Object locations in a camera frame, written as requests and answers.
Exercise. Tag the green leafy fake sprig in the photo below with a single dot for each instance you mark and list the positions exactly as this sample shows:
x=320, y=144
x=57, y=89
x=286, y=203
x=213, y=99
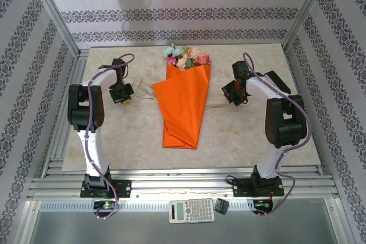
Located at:
x=186, y=49

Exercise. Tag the white scientific calculator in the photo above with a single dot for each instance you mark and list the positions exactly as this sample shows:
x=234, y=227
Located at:
x=191, y=211

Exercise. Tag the black alarm clock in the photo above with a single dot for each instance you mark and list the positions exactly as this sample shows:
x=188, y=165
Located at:
x=281, y=82

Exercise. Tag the orange wrapping paper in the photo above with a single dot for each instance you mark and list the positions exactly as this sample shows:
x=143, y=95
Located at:
x=183, y=104

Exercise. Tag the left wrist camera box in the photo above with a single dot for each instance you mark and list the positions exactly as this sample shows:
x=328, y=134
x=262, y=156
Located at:
x=119, y=63

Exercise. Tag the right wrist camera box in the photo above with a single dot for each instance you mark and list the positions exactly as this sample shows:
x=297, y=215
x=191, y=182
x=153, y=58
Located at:
x=239, y=69

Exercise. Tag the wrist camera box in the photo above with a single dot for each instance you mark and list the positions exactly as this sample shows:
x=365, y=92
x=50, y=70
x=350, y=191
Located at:
x=239, y=69
x=119, y=63

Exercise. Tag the slotted metal strip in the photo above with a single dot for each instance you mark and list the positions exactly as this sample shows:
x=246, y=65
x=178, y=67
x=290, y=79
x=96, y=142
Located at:
x=143, y=206

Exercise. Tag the small green-lit circuit board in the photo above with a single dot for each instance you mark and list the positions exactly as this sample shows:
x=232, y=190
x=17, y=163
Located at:
x=261, y=204
x=105, y=205

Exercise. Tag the cream printed ribbon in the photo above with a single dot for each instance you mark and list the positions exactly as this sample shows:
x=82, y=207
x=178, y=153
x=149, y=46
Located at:
x=143, y=91

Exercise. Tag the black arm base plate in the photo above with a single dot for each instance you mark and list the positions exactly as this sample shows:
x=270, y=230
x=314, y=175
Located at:
x=243, y=188
x=123, y=188

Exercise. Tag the small black box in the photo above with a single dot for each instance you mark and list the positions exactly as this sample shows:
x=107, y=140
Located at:
x=221, y=205

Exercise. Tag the peach fake flower spray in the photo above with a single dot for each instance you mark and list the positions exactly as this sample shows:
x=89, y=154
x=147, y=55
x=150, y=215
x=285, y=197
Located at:
x=183, y=62

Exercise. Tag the blue fake flower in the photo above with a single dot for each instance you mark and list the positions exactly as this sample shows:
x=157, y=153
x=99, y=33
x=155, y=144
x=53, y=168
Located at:
x=174, y=52

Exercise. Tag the aluminium frame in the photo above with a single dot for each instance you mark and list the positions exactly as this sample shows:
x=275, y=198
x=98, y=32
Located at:
x=183, y=183

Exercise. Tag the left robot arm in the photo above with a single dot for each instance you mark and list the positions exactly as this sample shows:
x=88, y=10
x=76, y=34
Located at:
x=93, y=141

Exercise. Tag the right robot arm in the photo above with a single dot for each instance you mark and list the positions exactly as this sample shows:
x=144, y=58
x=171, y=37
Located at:
x=271, y=152

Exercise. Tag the magenta fake rose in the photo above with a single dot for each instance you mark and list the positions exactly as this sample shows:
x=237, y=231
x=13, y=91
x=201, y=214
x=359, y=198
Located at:
x=171, y=60

